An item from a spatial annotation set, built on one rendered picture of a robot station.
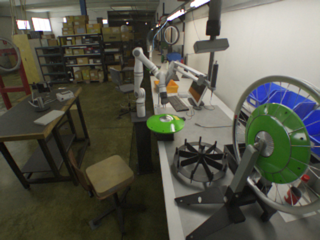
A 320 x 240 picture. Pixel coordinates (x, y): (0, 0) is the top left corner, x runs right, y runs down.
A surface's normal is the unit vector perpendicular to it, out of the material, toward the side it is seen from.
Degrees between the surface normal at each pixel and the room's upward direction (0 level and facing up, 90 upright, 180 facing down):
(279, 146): 86
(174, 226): 0
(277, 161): 92
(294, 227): 0
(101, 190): 0
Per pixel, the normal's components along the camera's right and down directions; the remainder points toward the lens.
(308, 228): 0.00, -0.87
